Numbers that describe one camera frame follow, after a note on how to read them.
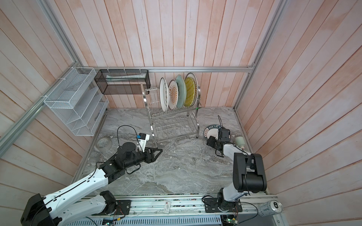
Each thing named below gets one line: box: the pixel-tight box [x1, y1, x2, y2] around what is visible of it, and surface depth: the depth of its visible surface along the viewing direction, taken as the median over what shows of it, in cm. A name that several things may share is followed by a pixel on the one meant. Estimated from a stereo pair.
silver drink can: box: [257, 199, 284, 218], surface depth 64 cm
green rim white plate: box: [203, 124, 222, 141], surface depth 107 cm
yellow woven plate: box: [183, 76, 196, 108], surface depth 81 cm
